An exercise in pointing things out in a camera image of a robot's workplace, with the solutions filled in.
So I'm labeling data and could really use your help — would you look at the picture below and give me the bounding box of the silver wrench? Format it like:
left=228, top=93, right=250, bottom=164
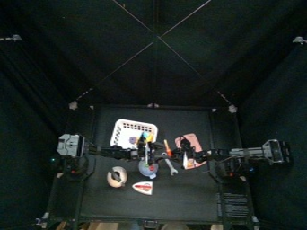
left=160, top=152, right=180, bottom=176

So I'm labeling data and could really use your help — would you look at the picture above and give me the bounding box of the pink cutting board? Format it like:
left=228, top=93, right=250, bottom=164
left=173, top=132, right=208, bottom=171

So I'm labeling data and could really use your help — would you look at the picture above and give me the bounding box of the yellow and blue toy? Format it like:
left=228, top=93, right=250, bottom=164
left=138, top=131, right=156, bottom=144

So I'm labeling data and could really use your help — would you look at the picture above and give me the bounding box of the grey blue bowl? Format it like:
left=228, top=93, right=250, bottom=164
left=136, top=159, right=158, bottom=180

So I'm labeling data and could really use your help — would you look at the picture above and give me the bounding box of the white perforated plastic basket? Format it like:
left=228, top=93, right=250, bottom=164
left=109, top=119, right=158, bottom=150

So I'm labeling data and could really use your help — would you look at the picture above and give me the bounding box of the white and red toy iron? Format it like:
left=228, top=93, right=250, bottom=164
left=130, top=181, right=154, bottom=196

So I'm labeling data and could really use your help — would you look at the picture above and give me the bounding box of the black ribbed box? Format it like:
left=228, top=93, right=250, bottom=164
left=220, top=192, right=252, bottom=219

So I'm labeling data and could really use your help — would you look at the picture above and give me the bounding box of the orange handled screwdriver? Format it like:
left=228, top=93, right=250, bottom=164
left=161, top=138, right=173, bottom=158

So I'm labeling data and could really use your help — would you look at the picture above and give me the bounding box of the beige ring shaped toy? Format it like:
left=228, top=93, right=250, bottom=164
left=105, top=165, right=129, bottom=189

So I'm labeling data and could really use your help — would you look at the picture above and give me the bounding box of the silver frame foot bracket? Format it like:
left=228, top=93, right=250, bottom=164
left=249, top=215, right=261, bottom=230
left=34, top=211, right=52, bottom=230

